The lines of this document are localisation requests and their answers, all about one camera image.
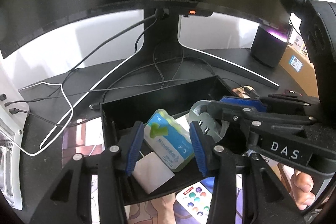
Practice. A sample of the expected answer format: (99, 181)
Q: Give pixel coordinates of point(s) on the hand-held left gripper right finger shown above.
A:
(198, 150)

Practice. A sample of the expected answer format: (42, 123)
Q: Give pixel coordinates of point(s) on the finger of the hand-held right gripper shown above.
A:
(231, 115)
(241, 103)

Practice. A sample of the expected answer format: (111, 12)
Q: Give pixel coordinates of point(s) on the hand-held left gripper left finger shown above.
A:
(134, 148)

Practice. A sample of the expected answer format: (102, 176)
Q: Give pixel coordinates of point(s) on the white power adapter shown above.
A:
(152, 171)

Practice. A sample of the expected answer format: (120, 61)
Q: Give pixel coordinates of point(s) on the blue earplug packet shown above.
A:
(168, 140)

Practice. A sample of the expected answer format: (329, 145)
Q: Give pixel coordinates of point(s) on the grey tape roll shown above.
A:
(197, 111)

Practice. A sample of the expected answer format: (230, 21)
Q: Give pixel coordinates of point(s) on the black cardboard storage box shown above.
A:
(157, 98)

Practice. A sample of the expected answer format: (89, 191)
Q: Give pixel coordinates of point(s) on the person's right hand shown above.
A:
(303, 187)

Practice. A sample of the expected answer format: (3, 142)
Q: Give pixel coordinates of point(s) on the brown cardboard box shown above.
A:
(296, 74)

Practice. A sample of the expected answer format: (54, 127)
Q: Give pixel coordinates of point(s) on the pink computer mouse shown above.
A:
(291, 92)

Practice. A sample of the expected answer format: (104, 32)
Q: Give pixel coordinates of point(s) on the small white printed box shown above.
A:
(300, 43)

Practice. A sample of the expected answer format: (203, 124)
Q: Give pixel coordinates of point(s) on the white remote with coloured buttons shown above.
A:
(194, 197)

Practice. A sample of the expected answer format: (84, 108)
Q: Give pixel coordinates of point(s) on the printed desk mat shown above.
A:
(78, 140)

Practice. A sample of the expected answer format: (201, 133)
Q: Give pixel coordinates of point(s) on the black cylindrical speaker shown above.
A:
(267, 48)

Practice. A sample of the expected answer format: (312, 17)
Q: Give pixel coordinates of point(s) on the black monitor stand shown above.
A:
(162, 35)

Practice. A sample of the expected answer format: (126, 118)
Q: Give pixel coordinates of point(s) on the white computer case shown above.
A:
(8, 134)

